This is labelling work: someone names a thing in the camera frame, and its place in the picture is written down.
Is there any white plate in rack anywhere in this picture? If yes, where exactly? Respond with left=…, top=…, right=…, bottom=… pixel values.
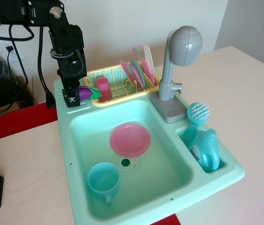
left=143, top=44, right=154, bottom=74

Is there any teal detergent bottle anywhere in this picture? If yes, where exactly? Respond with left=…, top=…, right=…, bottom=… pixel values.
left=188, top=129, right=220, bottom=173

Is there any pink plate in rack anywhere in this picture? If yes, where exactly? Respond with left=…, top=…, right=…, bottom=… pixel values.
left=132, top=47, right=156, bottom=85
left=119, top=60, right=144, bottom=90

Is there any pink toy plate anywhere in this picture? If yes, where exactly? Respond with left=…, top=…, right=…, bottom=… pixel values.
left=110, top=122, right=151, bottom=158

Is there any black gooseneck cable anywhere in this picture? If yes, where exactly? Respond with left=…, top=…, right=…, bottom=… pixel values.
left=37, top=26, right=57, bottom=109

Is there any teal toy mug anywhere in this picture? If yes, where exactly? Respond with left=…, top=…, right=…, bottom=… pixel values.
left=87, top=162, right=120, bottom=206

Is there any teal plate in rack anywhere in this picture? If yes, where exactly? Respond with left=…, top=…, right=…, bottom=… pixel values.
left=130, top=59, right=146, bottom=89

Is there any purple toy eggplant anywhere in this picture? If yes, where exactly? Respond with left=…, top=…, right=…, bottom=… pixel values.
left=78, top=86, right=102, bottom=102

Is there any pink rear plate in rack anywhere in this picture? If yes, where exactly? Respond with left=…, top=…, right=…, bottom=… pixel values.
left=132, top=47, right=156, bottom=85

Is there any mint green toy sink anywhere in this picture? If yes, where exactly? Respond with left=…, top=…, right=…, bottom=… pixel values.
left=54, top=80, right=245, bottom=225

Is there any red board under table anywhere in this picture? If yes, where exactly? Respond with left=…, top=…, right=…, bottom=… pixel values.
left=0, top=103, right=58, bottom=138

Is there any grey toy faucet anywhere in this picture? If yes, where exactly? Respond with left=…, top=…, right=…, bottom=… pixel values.
left=150, top=26, right=203, bottom=123

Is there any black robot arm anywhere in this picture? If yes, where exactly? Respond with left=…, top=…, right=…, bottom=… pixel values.
left=0, top=0, right=87, bottom=108

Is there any teal dish brush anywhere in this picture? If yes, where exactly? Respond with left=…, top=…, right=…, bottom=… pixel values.
left=180, top=102, right=210, bottom=146

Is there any pink toy cup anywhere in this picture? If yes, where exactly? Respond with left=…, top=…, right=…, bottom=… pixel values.
left=96, top=77, right=112, bottom=102

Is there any black power cable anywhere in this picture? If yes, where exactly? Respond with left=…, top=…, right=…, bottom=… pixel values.
left=0, top=24, right=34, bottom=118

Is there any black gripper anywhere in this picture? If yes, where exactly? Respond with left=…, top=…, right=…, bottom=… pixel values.
left=49, top=25, right=86, bottom=108

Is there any white wall outlet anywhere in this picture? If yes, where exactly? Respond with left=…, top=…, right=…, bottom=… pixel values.
left=0, top=40, right=25, bottom=63

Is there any yellow dish rack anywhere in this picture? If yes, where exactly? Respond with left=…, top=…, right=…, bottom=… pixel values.
left=82, top=64, right=161, bottom=107

